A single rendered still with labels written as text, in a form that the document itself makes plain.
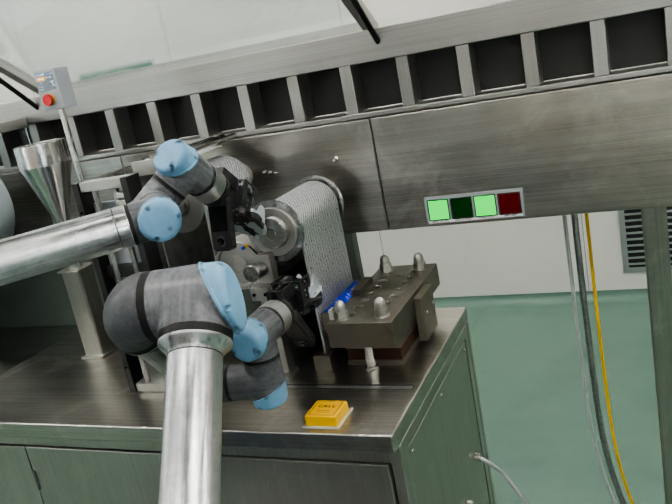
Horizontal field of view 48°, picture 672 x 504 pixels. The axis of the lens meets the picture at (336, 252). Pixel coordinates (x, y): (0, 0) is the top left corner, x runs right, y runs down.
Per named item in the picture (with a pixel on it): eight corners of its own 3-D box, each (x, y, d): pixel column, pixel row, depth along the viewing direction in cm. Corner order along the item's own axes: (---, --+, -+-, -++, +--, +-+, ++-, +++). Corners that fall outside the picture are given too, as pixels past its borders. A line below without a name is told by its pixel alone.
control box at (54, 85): (39, 112, 187) (27, 72, 185) (57, 109, 193) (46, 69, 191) (60, 108, 184) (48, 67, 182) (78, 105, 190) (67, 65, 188)
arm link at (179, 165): (141, 163, 143) (169, 128, 144) (175, 188, 153) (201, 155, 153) (164, 181, 139) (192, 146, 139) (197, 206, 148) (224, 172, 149)
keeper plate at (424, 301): (420, 340, 183) (412, 298, 180) (430, 324, 191) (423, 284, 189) (429, 340, 182) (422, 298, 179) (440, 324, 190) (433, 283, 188)
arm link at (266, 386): (242, 398, 160) (231, 351, 157) (293, 391, 158) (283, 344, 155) (233, 416, 152) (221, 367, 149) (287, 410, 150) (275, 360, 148)
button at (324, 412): (306, 426, 154) (303, 416, 153) (319, 409, 160) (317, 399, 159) (337, 427, 151) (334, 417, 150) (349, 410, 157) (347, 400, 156)
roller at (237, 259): (221, 289, 184) (210, 243, 181) (268, 256, 206) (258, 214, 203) (264, 287, 179) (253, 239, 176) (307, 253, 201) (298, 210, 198)
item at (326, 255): (317, 320, 177) (301, 246, 173) (352, 285, 198) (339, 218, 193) (319, 320, 177) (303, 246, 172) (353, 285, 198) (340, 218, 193)
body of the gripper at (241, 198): (259, 189, 165) (231, 164, 155) (254, 225, 162) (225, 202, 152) (230, 193, 168) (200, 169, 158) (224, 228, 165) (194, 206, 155)
